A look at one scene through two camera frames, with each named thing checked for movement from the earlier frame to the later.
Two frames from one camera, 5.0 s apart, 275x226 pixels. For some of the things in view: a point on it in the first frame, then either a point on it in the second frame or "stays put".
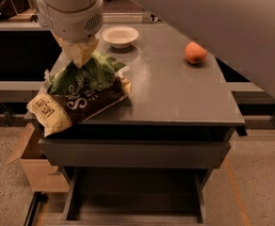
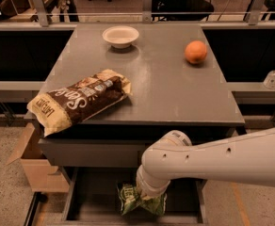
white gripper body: x=71 y=24 -> x=149 y=188
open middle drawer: x=136 y=196 stays put
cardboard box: x=41 y=173 stays put
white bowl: x=120 y=37 stays put
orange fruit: x=194 y=53 stays put
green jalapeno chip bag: x=95 y=72 -> x=131 y=198
